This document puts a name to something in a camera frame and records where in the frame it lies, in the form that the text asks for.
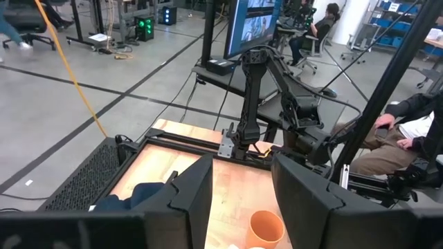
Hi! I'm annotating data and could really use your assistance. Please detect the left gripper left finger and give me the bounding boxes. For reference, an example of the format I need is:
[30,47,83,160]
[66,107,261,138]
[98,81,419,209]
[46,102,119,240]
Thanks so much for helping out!
[0,154,214,249]

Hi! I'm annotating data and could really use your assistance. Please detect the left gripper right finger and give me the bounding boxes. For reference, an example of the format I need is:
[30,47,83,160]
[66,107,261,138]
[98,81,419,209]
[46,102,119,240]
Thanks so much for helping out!
[271,154,443,249]

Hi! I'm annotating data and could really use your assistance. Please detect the orange plastic cup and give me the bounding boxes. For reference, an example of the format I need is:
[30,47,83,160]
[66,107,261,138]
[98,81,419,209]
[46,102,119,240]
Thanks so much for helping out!
[245,210,286,249]

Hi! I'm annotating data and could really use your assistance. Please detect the navy blue cloth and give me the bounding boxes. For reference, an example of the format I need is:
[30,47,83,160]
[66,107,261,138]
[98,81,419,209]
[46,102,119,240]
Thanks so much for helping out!
[92,182,165,212]

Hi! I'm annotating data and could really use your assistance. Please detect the person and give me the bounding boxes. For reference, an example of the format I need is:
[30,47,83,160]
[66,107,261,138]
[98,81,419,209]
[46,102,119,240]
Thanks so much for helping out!
[0,0,35,53]
[289,2,342,66]
[330,90,443,176]

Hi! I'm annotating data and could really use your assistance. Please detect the black perforated computer case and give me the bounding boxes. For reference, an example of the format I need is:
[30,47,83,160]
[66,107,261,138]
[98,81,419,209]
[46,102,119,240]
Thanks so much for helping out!
[37,137,120,212]

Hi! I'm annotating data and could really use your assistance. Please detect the black box device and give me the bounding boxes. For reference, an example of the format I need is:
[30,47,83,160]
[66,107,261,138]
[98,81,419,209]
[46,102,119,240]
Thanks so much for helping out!
[206,57,237,77]

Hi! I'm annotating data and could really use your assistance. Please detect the grey office chair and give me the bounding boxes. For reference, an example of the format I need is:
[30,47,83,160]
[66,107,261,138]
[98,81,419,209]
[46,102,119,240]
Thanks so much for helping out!
[275,26,330,75]

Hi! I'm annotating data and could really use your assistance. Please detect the computer tower green lights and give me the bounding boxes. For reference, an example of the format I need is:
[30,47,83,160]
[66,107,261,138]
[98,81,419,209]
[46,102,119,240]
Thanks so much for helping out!
[134,15,156,43]

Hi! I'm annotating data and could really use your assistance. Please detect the large monitor with video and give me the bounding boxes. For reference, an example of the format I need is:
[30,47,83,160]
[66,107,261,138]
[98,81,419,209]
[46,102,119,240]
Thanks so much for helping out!
[223,0,283,61]

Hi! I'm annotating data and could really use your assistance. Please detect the computer tower blue lights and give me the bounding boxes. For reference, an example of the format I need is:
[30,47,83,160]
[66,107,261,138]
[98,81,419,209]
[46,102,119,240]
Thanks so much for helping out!
[162,6,178,26]

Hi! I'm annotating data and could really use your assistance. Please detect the shelving with blue bins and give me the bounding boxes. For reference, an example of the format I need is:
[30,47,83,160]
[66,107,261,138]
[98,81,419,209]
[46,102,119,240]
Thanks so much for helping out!
[368,0,422,49]

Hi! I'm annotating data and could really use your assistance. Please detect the black office chair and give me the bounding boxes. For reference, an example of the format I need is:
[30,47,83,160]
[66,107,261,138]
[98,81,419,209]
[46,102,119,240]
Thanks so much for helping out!
[2,0,57,51]

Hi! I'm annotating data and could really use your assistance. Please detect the black aluminium table frame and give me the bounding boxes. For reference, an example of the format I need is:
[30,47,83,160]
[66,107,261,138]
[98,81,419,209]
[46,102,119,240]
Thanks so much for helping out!
[103,127,422,208]

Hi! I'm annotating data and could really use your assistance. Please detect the silver mounting bracket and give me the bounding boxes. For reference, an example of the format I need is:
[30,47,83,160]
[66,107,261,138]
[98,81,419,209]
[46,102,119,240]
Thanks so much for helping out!
[217,129,237,160]

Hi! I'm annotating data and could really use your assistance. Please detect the black camera rig pole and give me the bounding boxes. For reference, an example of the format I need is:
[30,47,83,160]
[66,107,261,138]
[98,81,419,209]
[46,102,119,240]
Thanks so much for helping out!
[330,0,443,183]

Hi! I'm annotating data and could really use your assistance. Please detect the black monitor stand post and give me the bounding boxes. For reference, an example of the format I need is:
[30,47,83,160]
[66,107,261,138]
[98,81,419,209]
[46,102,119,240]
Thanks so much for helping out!
[201,0,217,67]

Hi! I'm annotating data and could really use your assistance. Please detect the yellow cable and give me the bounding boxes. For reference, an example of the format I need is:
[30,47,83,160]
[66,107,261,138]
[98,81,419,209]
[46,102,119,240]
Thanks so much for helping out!
[33,0,109,138]

